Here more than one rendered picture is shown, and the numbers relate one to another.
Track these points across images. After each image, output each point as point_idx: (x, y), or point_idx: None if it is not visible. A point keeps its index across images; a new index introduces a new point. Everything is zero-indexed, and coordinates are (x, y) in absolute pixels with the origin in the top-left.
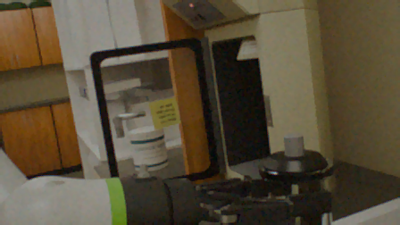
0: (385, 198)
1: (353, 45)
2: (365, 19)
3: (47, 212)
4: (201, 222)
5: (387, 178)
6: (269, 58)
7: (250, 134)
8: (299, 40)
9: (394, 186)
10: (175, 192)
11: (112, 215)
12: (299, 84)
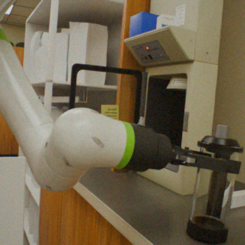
0: (237, 191)
1: (228, 100)
2: (239, 85)
3: (93, 126)
4: (124, 186)
5: (236, 182)
6: (193, 88)
7: None
8: (211, 83)
9: (240, 186)
10: (159, 139)
11: (127, 140)
12: (206, 109)
